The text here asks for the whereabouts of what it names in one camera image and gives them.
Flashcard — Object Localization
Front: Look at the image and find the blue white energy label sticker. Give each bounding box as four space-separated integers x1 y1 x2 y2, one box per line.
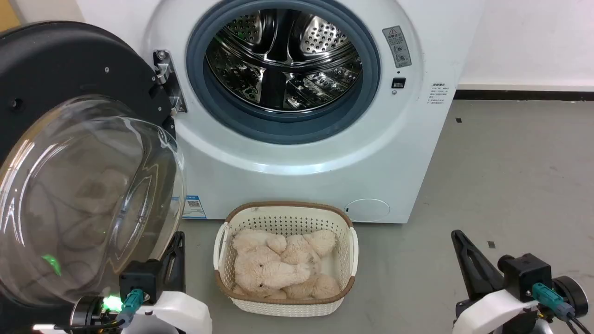
181 195 207 219

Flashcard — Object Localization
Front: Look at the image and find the white brown-rimmed laundry basket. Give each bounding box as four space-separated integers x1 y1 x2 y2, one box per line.
213 201 359 318

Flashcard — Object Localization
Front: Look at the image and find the black wall baseboard strip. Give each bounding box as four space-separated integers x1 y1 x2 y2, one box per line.
453 90 594 101

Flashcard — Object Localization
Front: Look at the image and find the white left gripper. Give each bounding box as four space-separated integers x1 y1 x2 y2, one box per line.
124 232 213 334

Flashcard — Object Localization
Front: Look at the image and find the round white filter cover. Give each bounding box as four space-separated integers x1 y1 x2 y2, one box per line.
344 199 391 223

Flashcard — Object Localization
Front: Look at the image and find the white front-load washing machine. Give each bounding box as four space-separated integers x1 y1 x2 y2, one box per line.
75 0 485 224

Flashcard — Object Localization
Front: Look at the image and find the metal door hinge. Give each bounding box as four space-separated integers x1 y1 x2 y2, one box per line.
153 50 188 114

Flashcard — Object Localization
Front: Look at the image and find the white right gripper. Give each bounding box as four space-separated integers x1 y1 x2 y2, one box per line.
451 230 540 334

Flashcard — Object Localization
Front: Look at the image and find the teal plug right gripper cable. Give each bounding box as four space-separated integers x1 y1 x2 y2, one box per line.
532 283 594 334

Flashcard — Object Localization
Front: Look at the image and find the grey warning sticker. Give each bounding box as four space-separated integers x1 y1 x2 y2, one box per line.
382 26 412 69

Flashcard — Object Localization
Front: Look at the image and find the stainless steel washer drum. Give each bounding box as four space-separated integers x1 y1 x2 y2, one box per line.
205 8 363 113

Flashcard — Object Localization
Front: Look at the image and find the beige plush teddy bear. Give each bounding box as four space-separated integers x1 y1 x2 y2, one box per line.
231 229 341 300

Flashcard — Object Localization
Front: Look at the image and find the washer door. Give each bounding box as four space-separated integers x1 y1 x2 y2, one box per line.
0 21 186 334

